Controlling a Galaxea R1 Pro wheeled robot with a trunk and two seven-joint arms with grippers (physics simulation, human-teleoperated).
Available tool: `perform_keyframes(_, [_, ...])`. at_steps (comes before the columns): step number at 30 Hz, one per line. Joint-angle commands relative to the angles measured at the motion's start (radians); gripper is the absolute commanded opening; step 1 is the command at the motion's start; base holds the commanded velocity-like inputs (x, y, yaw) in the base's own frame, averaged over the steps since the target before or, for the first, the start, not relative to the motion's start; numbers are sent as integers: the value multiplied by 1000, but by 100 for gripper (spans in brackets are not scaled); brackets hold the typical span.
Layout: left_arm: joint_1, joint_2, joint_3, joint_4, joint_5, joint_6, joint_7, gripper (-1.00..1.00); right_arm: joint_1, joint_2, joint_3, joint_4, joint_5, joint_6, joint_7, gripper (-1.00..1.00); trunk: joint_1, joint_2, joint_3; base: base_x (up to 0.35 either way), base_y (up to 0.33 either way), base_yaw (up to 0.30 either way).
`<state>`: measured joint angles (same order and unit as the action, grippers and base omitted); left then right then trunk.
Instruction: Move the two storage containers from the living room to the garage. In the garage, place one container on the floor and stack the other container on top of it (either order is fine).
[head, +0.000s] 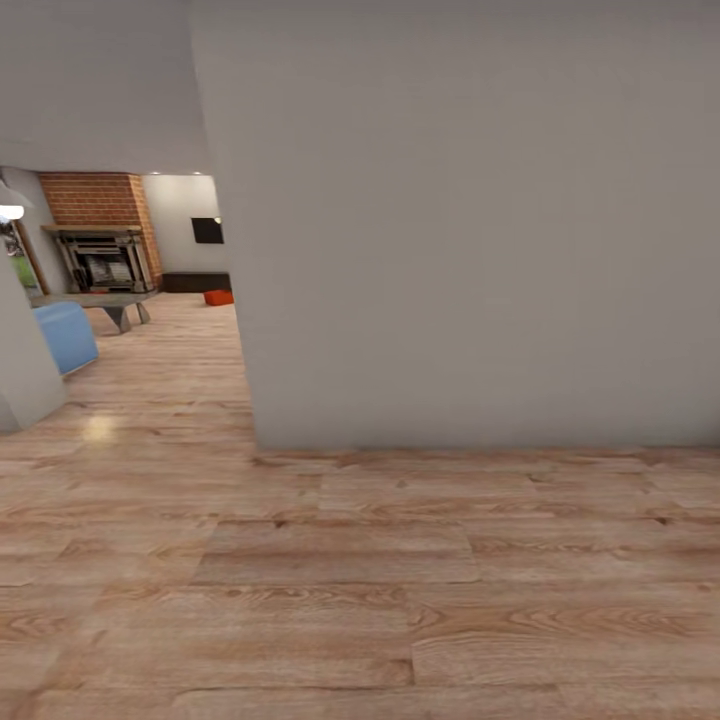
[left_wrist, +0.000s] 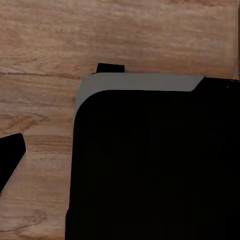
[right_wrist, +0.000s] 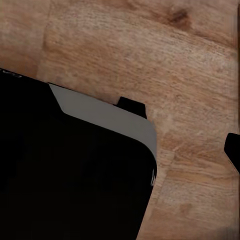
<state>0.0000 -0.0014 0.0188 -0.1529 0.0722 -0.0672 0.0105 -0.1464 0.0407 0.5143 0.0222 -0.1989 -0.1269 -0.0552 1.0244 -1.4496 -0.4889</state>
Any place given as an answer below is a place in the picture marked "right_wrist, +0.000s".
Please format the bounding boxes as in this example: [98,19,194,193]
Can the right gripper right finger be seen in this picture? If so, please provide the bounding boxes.
[224,133,240,173]

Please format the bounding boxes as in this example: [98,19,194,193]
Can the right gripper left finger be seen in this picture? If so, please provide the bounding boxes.
[0,133,26,193]

